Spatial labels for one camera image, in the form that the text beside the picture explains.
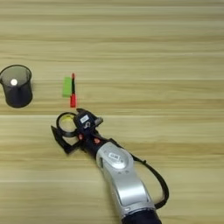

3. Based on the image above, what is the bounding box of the green eraser block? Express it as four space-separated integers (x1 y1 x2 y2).
61 76 73 98

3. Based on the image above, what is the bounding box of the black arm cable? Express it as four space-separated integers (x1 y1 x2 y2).
128 152 171 210

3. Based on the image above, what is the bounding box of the red and black marker pen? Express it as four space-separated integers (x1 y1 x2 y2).
69 73 78 109

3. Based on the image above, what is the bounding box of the black tape roll yellow core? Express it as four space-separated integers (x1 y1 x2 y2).
56 111 79 138

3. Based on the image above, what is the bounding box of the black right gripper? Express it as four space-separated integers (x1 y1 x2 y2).
50 115 116 159

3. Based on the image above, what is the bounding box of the black mesh pen cup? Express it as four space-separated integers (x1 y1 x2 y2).
0 64 33 109

